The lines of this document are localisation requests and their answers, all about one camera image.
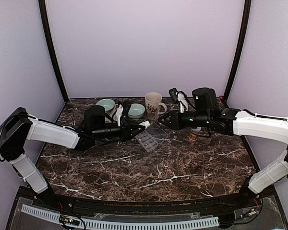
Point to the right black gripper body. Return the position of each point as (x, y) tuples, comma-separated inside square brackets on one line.
[(201, 119)]

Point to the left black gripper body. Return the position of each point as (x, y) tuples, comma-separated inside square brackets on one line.
[(102, 133)]

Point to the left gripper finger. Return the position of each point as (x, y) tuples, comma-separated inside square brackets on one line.
[(138, 126), (134, 132)]

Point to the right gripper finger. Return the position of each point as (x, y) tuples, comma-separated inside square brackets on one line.
[(171, 125), (168, 117)]

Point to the clear plastic pill organizer box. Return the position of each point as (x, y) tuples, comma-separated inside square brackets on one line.
[(156, 134)]

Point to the large orange label pill bottle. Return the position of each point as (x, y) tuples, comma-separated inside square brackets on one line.
[(193, 133)]

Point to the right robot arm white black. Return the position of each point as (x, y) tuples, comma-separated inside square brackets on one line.
[(275, 128)]

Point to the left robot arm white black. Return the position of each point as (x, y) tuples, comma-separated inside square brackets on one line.
[(21, 127)]

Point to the right teal ceramic bowl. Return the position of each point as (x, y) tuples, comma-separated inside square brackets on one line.
[(136, 111)]

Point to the teal ceramic bowl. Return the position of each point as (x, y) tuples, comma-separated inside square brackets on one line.
[(136, 111), (108, 104)]

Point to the cream mug with coral pattern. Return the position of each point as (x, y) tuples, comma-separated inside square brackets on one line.
[(154, 105)]

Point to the left teal ceramic bowl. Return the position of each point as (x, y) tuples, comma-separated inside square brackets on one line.
[(108, 104)]

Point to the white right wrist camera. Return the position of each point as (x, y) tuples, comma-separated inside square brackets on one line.
[(178, 97)]

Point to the white slotted cable duct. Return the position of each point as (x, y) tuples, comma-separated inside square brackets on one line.
[(121, 222)]

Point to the black front rail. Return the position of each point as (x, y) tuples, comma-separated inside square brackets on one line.
[(223, 205)]

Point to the right black frame post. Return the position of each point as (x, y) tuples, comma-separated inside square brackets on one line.
[(239, 48)]

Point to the black frame post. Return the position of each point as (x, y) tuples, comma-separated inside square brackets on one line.
[(239, 48), (51, 49)]

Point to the left black frame post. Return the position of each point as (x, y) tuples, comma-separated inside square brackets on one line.
[(51, 49)]

